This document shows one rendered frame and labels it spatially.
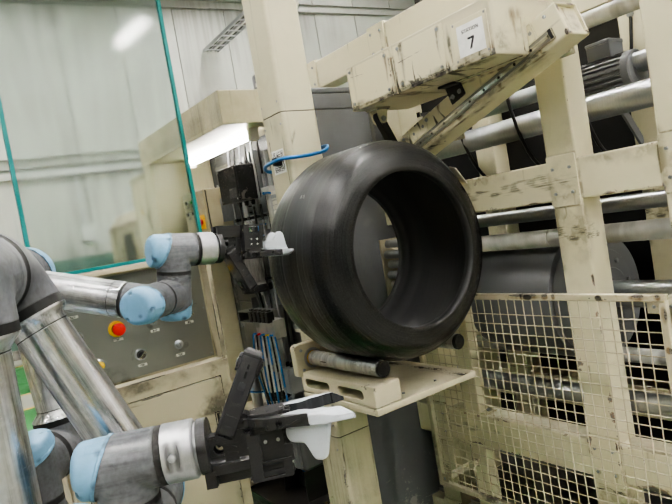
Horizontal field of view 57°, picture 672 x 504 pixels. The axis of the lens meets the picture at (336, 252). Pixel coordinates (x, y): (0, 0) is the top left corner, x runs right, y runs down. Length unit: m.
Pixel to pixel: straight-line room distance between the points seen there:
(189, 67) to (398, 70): 10.15
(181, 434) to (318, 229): 0.79
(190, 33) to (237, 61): 0.98
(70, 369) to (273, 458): 0.32
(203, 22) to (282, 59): 10.35
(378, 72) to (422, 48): 0.20
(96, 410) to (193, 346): 1.26
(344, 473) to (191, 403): 0.55
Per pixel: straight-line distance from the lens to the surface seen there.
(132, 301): 1.27
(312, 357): 1.86
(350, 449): 2.06
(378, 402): 1.62
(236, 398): 0.81
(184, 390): 2.14
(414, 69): 1.84
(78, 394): 0.95
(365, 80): 2.01
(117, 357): 2.11
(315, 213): 1.50
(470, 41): 1.70
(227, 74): 12.16
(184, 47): 12.02
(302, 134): 1.96
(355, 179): 1.53
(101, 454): 0.83
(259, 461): 0.81
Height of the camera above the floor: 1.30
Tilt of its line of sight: 3 degrees down
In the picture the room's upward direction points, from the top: 10 degrees counter-clockwise
